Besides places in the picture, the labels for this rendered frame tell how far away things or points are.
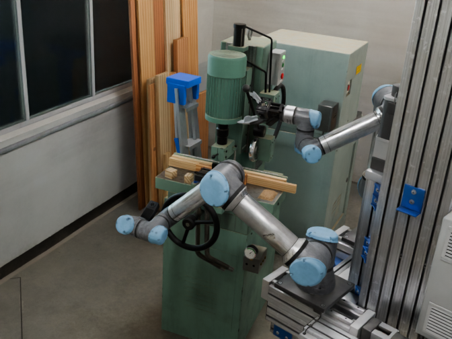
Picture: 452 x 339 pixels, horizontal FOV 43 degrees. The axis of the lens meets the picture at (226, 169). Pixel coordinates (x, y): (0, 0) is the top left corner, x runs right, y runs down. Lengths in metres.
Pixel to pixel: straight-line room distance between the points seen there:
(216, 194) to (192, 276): 1.04
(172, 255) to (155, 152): 1.37
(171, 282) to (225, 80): 1.10
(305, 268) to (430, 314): 0.47
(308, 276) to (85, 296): 1.81
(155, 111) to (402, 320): 2.43
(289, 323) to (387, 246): 0.49
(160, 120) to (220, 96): 1.53
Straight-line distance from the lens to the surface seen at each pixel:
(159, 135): 4.11
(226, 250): 2.79
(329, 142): 2.34
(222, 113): 2.61
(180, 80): 3.47
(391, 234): 2.14
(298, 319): 2.29
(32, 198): 3.68
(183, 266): 2.94
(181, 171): 2.85
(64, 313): 3.40
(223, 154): 2.71
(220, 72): 2.56
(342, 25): 4.83
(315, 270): 1.98
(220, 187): 1.95
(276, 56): 2.84
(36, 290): 3.60
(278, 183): 2.72
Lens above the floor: 2.08
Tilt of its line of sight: 24 degrees down
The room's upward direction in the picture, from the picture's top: 4 degrees clockwise
